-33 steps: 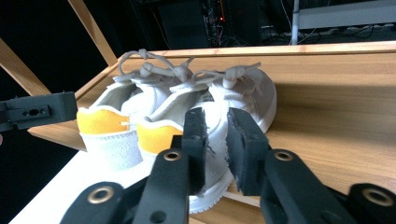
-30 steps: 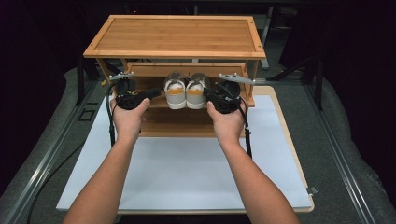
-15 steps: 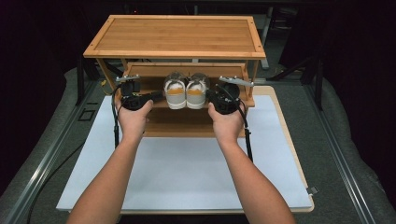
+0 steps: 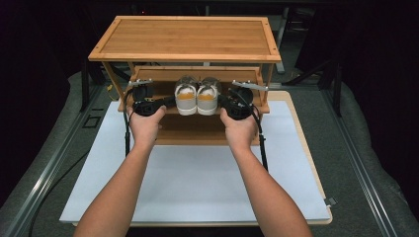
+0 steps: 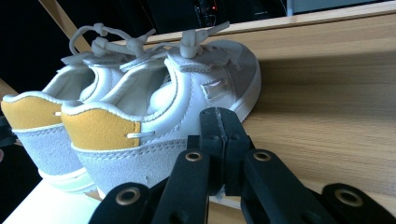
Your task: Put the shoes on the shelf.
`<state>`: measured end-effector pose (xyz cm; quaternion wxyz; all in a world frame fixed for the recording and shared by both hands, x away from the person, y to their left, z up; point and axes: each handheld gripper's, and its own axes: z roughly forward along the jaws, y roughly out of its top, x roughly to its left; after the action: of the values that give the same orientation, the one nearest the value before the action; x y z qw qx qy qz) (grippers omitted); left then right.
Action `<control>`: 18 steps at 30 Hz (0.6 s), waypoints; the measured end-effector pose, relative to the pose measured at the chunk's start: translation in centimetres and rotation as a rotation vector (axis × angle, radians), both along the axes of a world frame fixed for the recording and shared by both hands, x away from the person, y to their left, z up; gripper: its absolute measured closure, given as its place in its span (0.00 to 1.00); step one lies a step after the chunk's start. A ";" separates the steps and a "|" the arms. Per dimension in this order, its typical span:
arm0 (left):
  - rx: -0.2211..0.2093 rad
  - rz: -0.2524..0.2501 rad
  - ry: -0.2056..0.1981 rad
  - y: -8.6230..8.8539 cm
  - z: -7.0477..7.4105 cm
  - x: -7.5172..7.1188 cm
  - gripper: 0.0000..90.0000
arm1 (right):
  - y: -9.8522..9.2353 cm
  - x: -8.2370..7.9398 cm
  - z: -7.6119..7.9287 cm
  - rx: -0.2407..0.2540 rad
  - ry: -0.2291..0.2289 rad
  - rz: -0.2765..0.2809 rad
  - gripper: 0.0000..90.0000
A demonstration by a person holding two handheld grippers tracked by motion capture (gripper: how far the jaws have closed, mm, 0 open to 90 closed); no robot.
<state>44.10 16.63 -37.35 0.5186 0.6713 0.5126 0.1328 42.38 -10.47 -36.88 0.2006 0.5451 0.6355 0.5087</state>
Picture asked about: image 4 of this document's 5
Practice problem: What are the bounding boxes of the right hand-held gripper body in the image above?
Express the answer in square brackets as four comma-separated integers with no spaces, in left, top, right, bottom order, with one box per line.
[224,79,269,121]

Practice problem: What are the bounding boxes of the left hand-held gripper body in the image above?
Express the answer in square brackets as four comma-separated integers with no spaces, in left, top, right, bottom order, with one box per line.
[127,78,165,117]

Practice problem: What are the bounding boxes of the grey white sneaker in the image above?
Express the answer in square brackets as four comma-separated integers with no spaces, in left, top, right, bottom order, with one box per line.
[174,76,200,117]
[196,76,222,117]

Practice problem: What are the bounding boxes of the wooden shoe rack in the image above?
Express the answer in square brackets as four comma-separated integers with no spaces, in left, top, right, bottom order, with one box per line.
[87,15,283,146]

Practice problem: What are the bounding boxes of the person's right hand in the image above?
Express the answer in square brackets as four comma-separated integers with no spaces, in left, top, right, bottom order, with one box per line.
[219,107,260,153]

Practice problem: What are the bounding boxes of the person's left hand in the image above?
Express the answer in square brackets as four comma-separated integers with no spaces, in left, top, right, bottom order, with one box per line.
[127,106,168,151]

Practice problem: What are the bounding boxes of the wooden board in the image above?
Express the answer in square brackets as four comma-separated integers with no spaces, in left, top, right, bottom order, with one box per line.
[70,90,334,228]

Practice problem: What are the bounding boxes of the black stand leg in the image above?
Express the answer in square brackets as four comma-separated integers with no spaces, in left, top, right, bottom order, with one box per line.
[331,61,343,117]
[80,60,92,112]

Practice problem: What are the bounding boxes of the white table sheet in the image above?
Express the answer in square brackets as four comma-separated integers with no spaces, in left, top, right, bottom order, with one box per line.
[58,100,332,223]

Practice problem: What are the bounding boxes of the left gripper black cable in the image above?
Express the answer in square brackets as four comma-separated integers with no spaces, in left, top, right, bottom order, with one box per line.
[123,88,133,158]

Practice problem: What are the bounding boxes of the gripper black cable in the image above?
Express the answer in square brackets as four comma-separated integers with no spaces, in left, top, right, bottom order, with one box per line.
[123,88,133,158]
[230,89,270,173]

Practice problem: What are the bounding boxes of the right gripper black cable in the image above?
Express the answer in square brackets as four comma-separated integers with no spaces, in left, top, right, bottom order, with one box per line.
[230,89,270,173]

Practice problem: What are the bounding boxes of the grey metal post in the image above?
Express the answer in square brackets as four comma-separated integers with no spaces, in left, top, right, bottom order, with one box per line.
[276,16,287,74]

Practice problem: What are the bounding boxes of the black floor cable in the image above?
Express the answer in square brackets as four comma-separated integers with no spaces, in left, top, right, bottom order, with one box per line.
[29,149,92,237]

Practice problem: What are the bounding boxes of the metal floor rail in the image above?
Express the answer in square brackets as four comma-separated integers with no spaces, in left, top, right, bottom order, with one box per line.
[0,83,104,237]
[321,88,399,237]

